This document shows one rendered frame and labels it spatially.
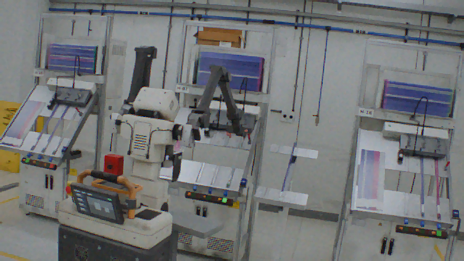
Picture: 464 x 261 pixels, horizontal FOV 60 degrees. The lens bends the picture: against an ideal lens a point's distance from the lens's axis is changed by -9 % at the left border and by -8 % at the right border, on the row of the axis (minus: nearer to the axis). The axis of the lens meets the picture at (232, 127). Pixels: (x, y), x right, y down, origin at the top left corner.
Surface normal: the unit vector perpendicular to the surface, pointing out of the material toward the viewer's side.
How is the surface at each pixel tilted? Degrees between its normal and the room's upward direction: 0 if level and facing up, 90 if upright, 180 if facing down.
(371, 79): 90
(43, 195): 90
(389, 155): 44
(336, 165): 90
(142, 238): 90
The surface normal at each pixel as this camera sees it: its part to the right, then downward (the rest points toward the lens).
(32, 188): -0.23, 0.11
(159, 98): -0.15, -0.60
